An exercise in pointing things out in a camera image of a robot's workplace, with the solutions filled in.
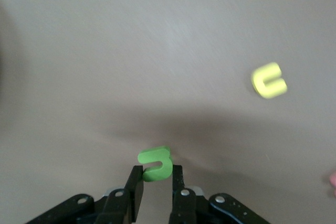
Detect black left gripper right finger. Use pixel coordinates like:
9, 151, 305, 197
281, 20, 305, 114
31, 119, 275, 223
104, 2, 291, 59
169, 165, 198, 224

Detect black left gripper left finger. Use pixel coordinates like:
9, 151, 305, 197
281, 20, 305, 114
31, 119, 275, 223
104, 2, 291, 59
96, 165, 145, 224

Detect green letter u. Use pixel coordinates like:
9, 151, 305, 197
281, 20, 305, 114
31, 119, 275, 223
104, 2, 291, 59
137, 146, 174, 183

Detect yellow letter u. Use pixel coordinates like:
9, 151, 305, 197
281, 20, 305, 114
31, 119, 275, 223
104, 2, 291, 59
250, 62, 288, 100

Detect pink letter w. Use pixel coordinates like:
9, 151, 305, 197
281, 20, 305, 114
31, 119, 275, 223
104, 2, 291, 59
329, 170, 336, 197

